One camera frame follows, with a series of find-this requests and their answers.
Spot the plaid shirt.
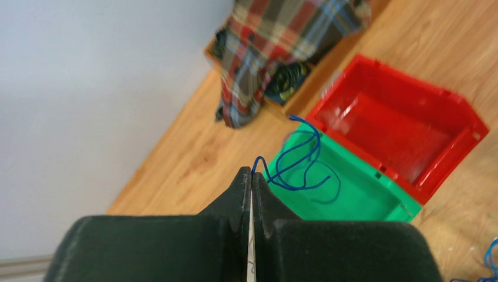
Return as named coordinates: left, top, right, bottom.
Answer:
left=214, top=0, right=372, bottom=130

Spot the wooden tray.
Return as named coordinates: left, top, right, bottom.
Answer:
left=203, top=0, right=390, bottom=118

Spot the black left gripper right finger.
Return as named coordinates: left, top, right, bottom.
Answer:
left=251, top=173, right=442, bottom=281

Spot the green plastic bin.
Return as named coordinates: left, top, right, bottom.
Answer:
left=264, top=123, right=422, bottom=222

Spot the blue cable bundle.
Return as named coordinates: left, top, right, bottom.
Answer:
left=451, top=237, right=498, bottom=282

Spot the red plastic bin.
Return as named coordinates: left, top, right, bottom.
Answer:
left=307, top=55, right=489, bottom=205

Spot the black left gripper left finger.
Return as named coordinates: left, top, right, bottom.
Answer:
left=45, top=167, right=251, bottom=281

